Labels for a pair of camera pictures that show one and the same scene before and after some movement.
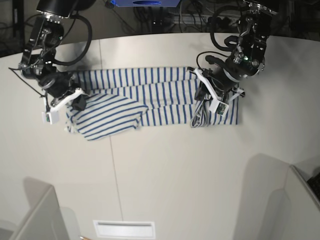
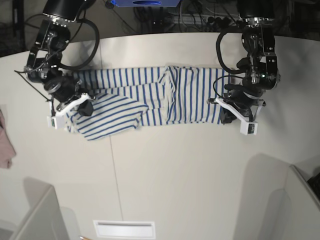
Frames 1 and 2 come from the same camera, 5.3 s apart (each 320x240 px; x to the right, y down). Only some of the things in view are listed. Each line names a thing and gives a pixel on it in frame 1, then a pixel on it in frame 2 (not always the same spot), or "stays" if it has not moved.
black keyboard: (314, 183) stays
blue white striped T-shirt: (121, 100) stays
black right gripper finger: (202, 92) -> (227, 116)
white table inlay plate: (106, 228) stays
